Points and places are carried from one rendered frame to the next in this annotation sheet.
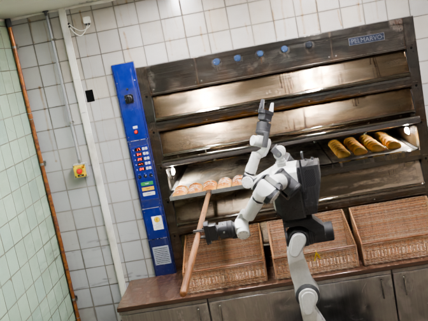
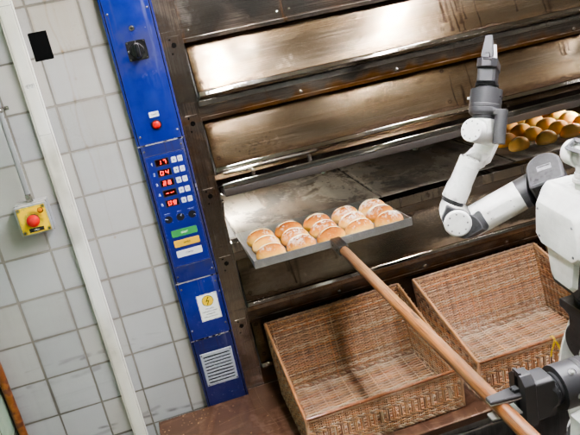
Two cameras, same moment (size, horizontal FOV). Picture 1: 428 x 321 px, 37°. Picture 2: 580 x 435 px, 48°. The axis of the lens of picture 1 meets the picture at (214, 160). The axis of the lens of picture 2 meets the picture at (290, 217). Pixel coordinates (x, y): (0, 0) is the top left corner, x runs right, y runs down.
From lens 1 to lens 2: 246 cm
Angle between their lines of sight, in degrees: 18
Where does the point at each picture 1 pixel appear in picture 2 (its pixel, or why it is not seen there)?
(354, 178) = not seen: hidden behind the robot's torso
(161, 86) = (204, 21)
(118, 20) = not seen: outside the picture
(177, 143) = (242, 144)
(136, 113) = (155, 84)
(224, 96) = (337, 40)
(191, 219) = (274, 291)
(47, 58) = not seen: outside the picture
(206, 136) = (299, 126)
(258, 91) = (401, 28)
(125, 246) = (143, 358)
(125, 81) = (127, 10)
